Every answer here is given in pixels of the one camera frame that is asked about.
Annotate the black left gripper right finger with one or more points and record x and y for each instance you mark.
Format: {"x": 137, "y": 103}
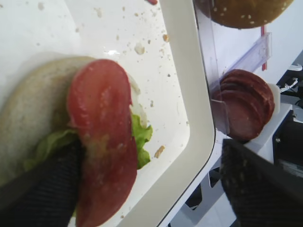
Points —
{"x": 260, "y": 193}

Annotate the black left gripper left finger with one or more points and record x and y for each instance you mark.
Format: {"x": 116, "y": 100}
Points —
{"x": 46, "y": 195}

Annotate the red tomato slice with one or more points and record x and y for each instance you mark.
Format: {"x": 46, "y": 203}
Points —
{"x": 98, "y": 103}

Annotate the stack of meat slices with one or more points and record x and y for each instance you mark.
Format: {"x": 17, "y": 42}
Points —
{"x": 246, "y": 101}

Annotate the lettuce leaf on bun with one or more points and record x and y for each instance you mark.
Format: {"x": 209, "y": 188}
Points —
{"x": 57, "y": 140}

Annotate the bottom bun on tray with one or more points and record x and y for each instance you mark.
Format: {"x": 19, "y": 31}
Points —
{"x": 36, "y": 108}

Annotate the white pusher block right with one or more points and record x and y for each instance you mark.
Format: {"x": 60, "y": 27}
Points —
{"x": 275, "y": 99}

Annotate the right red straw strip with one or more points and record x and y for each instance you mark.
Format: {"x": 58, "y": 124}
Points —
{"x": 264, "y": 37}

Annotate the lower right clear holder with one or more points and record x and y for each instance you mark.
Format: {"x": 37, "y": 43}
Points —
{"x": 252, "y": 59}

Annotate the white rectangular tray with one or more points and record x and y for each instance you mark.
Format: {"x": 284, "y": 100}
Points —
{"x": 159, "y": 47}

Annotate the sesame bun front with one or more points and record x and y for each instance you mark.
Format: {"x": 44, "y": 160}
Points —
{"x": 246, "y": 14}

